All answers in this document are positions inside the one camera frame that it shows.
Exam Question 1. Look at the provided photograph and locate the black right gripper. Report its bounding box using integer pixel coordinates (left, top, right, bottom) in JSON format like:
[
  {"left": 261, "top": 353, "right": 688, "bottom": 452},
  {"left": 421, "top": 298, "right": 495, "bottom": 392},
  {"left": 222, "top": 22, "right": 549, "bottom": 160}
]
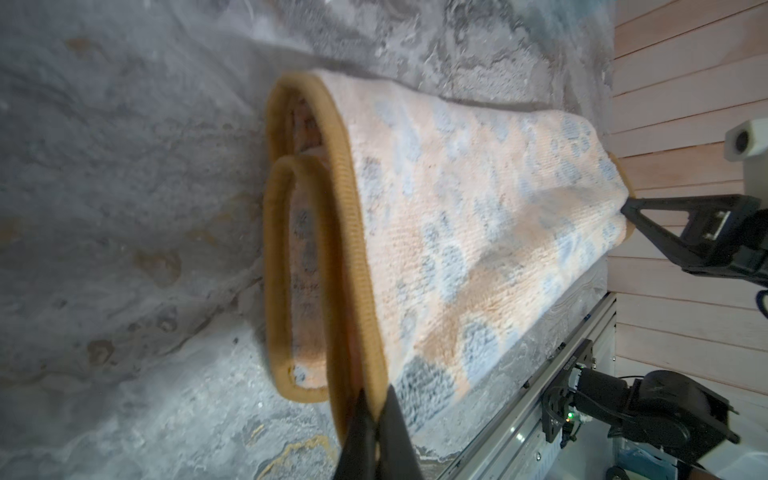
[{"left": 621, "top": 195, "right": 767, "bottom": 287}]

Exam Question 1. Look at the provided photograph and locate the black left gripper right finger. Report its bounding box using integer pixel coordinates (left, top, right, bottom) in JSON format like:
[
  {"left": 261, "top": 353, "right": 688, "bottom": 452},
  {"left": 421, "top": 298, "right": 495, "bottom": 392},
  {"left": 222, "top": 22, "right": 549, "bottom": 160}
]
[{"left": 375, "top": 386, "right": 424, "bottom": 480}]

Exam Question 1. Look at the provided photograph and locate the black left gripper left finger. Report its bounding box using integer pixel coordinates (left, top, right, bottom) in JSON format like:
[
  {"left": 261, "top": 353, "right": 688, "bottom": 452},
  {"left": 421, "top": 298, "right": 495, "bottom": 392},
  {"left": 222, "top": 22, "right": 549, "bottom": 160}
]
[{"left": 333, "top": 390, "right": 377, "bottom": 480}]

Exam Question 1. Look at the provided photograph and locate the orange paw print towel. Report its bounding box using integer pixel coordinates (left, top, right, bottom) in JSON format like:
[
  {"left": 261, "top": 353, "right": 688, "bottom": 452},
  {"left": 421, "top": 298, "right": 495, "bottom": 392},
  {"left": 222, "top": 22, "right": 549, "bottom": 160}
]
[{"left": 263, "top": 70, "right": 633, "bottom": 437}]

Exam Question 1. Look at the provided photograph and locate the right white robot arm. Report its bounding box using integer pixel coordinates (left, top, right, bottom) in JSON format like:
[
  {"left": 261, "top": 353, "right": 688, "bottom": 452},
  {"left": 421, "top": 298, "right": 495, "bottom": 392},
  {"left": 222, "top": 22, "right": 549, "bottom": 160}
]
[{"left": 569, "top": 195, "right": 767, "bottom": 459}]

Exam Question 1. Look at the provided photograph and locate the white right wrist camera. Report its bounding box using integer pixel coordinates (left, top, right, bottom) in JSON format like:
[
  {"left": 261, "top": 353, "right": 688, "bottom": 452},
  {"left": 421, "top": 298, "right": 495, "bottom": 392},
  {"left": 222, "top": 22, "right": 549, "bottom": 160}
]
[{"left": 724, "top": 117, "right": 768, "bottom": 209}]

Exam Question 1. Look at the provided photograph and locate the aluminium mounting rail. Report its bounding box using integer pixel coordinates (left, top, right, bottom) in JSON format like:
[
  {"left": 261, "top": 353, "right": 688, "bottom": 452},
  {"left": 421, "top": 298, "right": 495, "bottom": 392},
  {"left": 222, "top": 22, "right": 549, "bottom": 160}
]
[{"left": 439, "top": 292, "right": 617, "bottom": 479}]

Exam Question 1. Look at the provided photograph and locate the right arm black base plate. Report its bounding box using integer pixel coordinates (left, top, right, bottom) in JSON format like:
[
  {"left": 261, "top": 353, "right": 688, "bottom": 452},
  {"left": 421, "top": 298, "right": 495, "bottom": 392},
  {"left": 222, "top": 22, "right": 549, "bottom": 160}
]
[{"left": 540, "top": 360, "right": 579, "bottom": 449}]

